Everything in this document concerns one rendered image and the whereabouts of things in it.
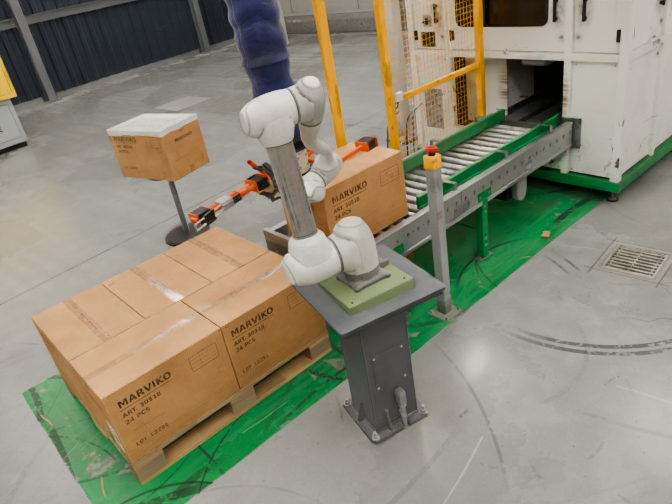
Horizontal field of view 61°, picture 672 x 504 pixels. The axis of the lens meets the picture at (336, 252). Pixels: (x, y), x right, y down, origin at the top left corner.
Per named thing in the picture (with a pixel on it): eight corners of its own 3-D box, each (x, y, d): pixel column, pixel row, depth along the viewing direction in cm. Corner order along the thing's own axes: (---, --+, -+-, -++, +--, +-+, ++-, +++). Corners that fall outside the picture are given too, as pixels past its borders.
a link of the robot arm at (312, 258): (347, 278, 229) (298, 299, 223) (331, 266, 243) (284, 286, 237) (296, 87, 198) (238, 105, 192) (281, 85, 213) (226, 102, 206)
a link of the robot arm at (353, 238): (386, 265, 236) (376, 217, 226) (348, 282, 231) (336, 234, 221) (368, 252, 250) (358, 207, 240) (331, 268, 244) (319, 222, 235)
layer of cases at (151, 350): (231, 277, 390) (216, 226, 371) (327, 330, 321) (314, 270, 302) (59, 373, 327) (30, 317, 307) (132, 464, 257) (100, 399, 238)
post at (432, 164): (444, 307, 346) (430, 151, 298) (453, 311, 341) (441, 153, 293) (437, 312, 342) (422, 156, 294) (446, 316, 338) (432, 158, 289)
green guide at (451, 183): (555, 124, 428) (555, 113, 423) (568, 126, 420) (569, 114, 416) (416, 208, 343) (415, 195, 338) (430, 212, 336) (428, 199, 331)
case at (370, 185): (362, 200, 368) (353, 141, 348) (408, 214, 340) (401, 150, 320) (290, 239, 336) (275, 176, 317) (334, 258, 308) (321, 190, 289)
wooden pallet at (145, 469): (237, 294, 397) (231, 277, 390) (331, 350, 328) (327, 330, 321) (69, 391, 334) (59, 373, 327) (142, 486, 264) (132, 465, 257)
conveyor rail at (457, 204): (565, 145, 429) (566, 121, 420) (572, 146, 426) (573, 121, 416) (345, 289, 306) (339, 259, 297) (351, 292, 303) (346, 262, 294)
